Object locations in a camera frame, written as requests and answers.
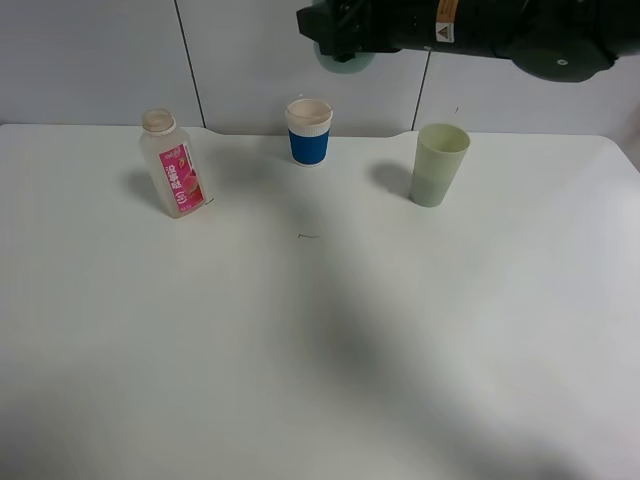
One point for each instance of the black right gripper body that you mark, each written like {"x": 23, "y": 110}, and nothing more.
{"x": 458, "y": 27}

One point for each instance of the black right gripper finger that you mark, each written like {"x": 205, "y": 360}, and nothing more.
{"x": 334, "y": 25}

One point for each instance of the teal plastic cup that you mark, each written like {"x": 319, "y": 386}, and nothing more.
{"x": 351, "y": 66}

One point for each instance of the pink label drink bottle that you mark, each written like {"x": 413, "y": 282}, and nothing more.
{"x": 170, "y": 158}

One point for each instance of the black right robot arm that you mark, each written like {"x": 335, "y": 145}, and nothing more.
{"x": 558, "y": 41}

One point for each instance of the blue cup with white rim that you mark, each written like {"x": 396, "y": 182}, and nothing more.
{"x": 309, "y": 123}

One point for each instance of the pale yellow-green plastic cup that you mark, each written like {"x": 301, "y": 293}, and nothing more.
{"x": 440, "y": 151}

